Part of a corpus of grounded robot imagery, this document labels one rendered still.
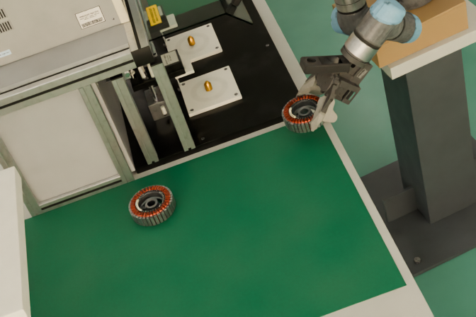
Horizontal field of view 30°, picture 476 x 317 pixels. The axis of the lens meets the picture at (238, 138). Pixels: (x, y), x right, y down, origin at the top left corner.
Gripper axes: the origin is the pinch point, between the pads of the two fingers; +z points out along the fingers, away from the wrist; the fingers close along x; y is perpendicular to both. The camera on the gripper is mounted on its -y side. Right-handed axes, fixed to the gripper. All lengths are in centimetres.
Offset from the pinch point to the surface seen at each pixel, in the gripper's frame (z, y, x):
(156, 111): 27.3, -21.7, 24.2
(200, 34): 15, -8, 56
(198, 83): 18.5, -11.4, 32.3
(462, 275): 29, 84, -1
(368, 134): 32, 82, 74
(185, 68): 13.4, -20.2, 27.0
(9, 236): 20, -70, -51
